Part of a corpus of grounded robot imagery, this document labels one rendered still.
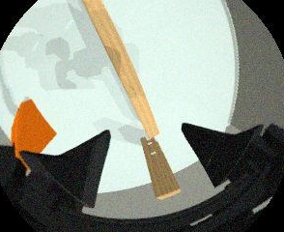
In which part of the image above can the wooden rail with steel hooks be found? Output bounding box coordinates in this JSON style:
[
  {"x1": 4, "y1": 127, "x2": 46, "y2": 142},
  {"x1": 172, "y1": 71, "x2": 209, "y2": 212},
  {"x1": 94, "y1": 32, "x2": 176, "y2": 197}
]
[{"x1": 81, "y1": 0, "x2": 160, "y2": 142}]

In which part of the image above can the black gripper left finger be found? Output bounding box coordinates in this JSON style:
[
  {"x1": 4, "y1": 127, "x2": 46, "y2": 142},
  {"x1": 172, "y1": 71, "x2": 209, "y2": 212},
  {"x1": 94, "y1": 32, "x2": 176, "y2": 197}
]
[{"x1": 19, "y1": 129, "x2": 111, "y2": 209}]

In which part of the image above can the wooden post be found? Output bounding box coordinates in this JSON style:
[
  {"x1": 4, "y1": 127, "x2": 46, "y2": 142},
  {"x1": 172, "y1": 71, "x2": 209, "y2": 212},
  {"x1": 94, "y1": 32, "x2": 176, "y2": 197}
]
[{"x1": 141, "y1": 136, "x2": 181, "y2": 200}]

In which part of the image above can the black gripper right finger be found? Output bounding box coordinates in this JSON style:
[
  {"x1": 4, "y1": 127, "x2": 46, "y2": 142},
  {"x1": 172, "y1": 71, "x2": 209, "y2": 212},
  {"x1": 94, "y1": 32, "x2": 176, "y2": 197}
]
[{"x1": 181, "y1": 123, "x2": 263, "y2": 188}]

